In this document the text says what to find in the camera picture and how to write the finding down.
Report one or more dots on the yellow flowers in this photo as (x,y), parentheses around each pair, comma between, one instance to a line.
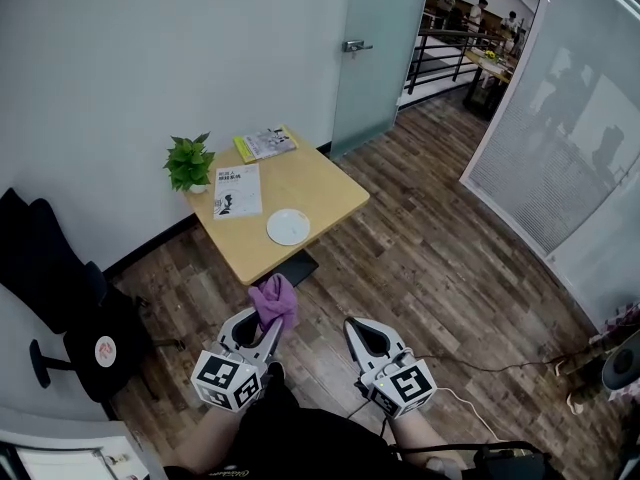
(490,56)

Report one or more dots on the round white red disc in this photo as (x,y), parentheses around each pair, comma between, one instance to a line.
(105,351)

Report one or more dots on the white round plate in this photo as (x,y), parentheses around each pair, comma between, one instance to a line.
(288,226)

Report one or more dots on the white desk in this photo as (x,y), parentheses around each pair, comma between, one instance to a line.
(60,448)

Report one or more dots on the yellow book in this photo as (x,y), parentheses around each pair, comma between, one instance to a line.
(265,144)

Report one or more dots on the floral patterned cloth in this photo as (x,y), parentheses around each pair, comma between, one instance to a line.
(620,320)

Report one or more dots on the black metal railing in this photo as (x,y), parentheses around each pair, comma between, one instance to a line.
(440,48)

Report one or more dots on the purple cloth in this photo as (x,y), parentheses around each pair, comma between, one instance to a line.
(275,302)

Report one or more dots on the frosted glass door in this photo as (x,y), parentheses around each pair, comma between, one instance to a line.
(375,63)

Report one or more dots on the person's black clothing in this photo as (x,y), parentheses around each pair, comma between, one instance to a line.
(300,443)

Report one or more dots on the grey round fan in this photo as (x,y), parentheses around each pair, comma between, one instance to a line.
(622,363)

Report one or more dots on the small wooden table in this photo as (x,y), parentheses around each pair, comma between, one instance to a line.
(300,183)

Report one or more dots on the black office chair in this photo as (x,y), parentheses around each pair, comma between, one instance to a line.
(55,288)

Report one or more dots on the white book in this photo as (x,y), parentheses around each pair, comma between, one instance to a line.
(238,191)

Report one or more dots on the green potted plant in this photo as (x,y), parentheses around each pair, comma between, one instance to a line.
(189,164)

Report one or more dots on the person's left forearm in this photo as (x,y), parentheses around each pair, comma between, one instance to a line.
(210,438)

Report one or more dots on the black table base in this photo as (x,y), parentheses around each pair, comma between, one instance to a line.
(300,268)

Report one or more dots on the black bag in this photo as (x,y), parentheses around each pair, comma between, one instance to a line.
(510,463)

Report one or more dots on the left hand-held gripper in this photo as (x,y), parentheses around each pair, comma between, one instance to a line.
(225,375)

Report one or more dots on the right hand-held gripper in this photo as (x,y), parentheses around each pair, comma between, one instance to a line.
(402,385)

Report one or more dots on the long table with black legs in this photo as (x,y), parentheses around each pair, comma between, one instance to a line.
(492,70)

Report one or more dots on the person's right forearm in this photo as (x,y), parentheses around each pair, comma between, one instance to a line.
(420,438)

